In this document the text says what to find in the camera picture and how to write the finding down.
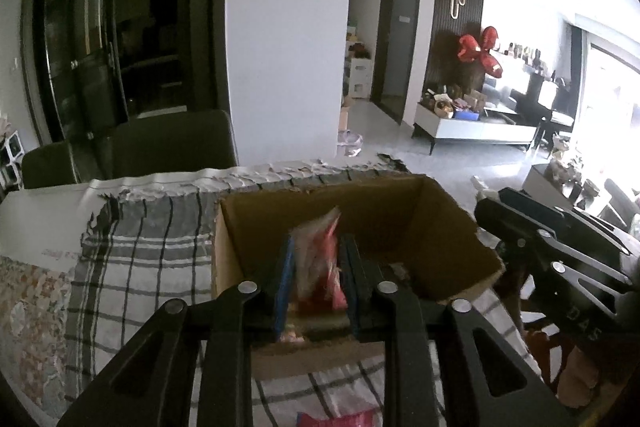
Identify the dark glass door cabinet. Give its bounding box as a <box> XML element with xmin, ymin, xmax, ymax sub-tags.
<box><xmin>22</xmin><ymin>0</ymin><xmax>223</xmax><ymax>145</ymax></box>

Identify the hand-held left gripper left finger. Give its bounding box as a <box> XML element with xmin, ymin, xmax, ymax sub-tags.
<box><xmin>57</xmin><ymin>232</ymin><xmax>297</xmax><ymax>427</ymax></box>

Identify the dark interior door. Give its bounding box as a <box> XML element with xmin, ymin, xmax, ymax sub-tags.
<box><xmin>369</xmin><ymin>0</ymin><xmax>424</xmax><ymax>126</ymax></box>

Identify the dark upholstered chair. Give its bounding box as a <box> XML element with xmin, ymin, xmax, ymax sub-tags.
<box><xmin>21</xmin><ymin>141</ymin><xmax>82</xmax><ymax>190</ymax></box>
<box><xmin>111</xmin><ymin>109</ymin><xmax>239</xmax><ymax>181</ymax></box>

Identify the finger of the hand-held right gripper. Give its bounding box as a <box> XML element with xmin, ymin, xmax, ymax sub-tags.
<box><xmin>472</xmin><ymin>187</ymin><xmax>640</xmax><ymax>255</ymax></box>
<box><xmin>497</xmin><ymin>231</ymin><xmax>636</xmax><ymax>295</ymax></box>

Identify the small cardboard carton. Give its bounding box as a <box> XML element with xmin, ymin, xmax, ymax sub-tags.
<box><xmin>336</xmin><ymin>96</ymin><xmax>355</xmax><ymax>134</ymax></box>

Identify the brown cardboard box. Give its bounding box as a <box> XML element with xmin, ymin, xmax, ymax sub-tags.
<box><xmin>212</xmin><ymin>174</ymin><xmax>506</xmax><ymax>380</ymax></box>

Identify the checked tablecloth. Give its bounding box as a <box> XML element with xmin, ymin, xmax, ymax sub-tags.
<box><xmin>65</xmin><ymin>159</ymin><xmax>546</xmax><ymax>427</ymax></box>

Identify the low coffee table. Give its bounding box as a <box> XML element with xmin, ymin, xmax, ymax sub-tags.
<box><xmin>521</xmin><ymin>157</ymin><xmax>603</xmax><ymax>210</ymax></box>

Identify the white shelf unit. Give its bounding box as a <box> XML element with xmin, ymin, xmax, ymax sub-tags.
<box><xmin>349</xmin><ymin>57</ymin><xmax>374</xmax><ymax>100</ymax></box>

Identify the red white snack packet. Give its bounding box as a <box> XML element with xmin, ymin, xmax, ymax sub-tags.
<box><xmin>289</xmin><ymin>206</ymin><xmax>349</xmax><ymax>314</ymax></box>

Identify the white low cabinet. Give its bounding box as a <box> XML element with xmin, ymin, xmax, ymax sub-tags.
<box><xmin>411</xmin><ymin>101</ymin><xmax>540</xmax><ymax>156</ymax></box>

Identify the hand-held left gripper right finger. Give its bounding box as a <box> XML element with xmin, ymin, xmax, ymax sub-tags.
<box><xmin>340</xmin><ymin>233</ymin><xmax>576</xmax><ymax>427</ymax></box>

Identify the red balloon decoration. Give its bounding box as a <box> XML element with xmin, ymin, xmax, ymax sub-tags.
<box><xmin>456</xmin><ymin>26</ymin><xmax>506</xmax><ymax>78</ymax></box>

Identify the clear plastic bag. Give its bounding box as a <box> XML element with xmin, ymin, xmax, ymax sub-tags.
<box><xmin>336</xmin><ymin>131</ymin><xmax>364</xmax><ymax>158</ymax></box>

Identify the patterned table mat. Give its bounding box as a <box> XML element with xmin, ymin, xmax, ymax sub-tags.
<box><xmin>0</xmin><ymin>254</ymin><xmax>76</xmax><ymax>420</ymax></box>

